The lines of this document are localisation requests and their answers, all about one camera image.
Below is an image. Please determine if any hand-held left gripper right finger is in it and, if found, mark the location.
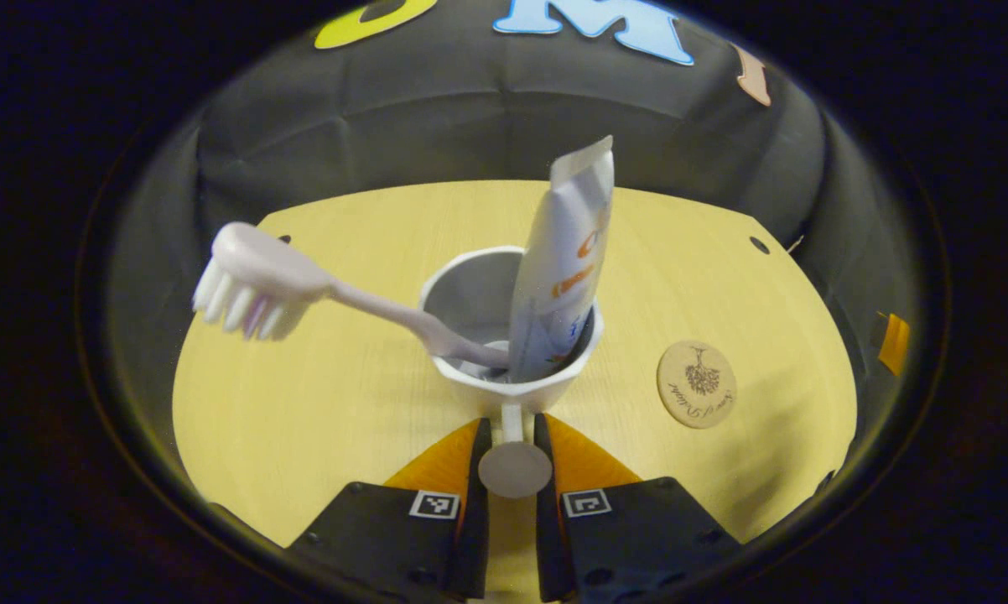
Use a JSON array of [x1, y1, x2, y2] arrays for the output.
[[533, 412, 745, 604]]

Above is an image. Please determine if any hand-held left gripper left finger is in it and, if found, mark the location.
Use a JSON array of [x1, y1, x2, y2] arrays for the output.
[[286, 417, 493, 603]]

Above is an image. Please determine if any round wooden coaster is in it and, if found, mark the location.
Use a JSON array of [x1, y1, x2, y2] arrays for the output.
[[656, 339, 739, 430]]

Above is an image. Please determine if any white cup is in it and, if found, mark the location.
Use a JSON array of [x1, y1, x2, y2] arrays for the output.
[[419, 245, 605, 501]]

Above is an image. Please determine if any white toothpaste tube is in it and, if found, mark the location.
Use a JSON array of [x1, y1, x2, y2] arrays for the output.
[[507, 135, 616, 383]]

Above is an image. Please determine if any pale pink toothbrush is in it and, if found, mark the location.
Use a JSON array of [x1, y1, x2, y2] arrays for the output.
[[191, 221, 512, 371]]

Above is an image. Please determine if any light wooden desktop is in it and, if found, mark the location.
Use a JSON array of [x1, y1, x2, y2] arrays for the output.
[[171, 180, 859, 550]]

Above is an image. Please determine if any black backdrop cloth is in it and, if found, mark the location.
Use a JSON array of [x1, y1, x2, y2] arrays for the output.
[[106, 0, 933, 420]]

